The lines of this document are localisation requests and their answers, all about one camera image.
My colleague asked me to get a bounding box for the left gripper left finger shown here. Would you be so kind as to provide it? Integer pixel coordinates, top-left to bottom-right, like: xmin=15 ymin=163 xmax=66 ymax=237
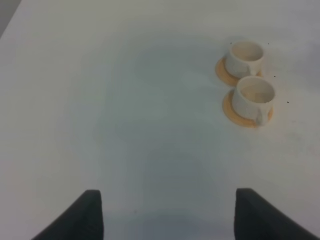
xmin=34 ymin=190 xmax=104 ymax=240

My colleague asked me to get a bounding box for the orange cup coaster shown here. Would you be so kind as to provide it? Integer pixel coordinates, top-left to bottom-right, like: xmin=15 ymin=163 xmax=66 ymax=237
xmin=222 ymin=89 xmax=275 ymax=128
xmin=215 ymin=56 xmax=264 ymax=87

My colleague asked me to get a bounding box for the near white teacup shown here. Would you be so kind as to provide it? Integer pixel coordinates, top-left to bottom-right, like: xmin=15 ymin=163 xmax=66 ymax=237
xmin=232 ymin=76 xmax=276 ymax=127

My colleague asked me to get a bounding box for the far orange cup coaster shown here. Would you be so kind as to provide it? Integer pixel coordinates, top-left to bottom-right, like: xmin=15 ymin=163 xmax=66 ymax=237
xmin=215 ymin=56 xmax=264 ymax=87

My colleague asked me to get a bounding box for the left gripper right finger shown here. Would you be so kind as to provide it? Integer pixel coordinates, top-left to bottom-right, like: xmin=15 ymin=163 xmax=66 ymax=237
xmin=234 ymin=188 xmax=319 ymax=240

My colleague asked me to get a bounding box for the near orange cup coaster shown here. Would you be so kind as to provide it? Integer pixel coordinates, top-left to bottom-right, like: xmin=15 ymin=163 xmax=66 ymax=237
xmin=222 ymin=89 xmax=275 ymax=128

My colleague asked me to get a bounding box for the white teacup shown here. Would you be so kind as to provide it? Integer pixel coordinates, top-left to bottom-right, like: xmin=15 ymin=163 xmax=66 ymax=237
xmin=224 ymin=40 xmax=265 ymax=79
xmin=232 ymin=76 xmax=276 ymax=127

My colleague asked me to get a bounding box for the far white teacup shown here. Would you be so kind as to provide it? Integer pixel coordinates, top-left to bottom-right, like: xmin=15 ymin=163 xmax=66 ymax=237
xmin=224 ymin=40 xmax=265 ymax=79

